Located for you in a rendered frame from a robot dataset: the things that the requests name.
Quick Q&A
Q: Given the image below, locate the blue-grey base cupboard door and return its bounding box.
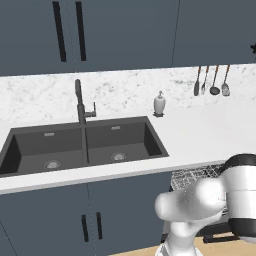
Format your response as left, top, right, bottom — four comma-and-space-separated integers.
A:
86, 170, 173, 256
0, 182, 98, 256

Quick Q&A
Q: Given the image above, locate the dark dishwasher door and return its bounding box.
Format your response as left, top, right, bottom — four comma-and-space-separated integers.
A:
202, 221, 245, 244

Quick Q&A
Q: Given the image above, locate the dark double sink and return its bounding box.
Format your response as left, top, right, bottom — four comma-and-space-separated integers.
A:
0, 115, 170, 178

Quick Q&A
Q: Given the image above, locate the white soap dispenser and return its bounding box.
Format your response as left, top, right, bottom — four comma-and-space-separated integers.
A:
153, 90, 167, 118

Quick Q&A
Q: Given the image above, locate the dark grey sink tap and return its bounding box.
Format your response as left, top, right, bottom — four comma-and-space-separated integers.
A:
74, 78, 98, 126

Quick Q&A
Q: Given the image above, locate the dark hanging spatula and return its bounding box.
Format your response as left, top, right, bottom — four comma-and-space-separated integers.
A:
193, 65, 202, 97

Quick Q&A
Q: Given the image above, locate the grey hanging fork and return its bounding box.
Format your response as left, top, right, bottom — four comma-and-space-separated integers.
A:
200, 65, 210, 96

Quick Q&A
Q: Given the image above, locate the dark hanging ladle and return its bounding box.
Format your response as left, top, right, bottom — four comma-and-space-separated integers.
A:
209, 65, 221, 96

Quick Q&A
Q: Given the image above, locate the grey hanging slotted turner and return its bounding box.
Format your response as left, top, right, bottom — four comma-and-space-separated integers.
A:
221, 64, 231, 97

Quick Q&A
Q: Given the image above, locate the white wire dishwasher rack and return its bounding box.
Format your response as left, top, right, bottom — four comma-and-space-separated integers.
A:
170, 163, 231, 214

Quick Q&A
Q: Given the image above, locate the wide blue-grey wall cupboard door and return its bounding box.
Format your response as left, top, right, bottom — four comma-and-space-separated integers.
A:
68, 0, 181, 74

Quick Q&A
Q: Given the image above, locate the short black cupboard handle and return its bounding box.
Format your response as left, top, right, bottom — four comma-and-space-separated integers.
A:
81, 214, 90, 243
95, 211, 104, 241

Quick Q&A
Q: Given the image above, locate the long black cupboard handle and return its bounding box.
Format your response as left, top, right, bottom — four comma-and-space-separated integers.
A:
52, 0, 68, 63
75, 0, 88, 62

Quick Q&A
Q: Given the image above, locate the narrow blue-grey wall cupboard door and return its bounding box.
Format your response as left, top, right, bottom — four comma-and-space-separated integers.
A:
0, 0, 75, 78

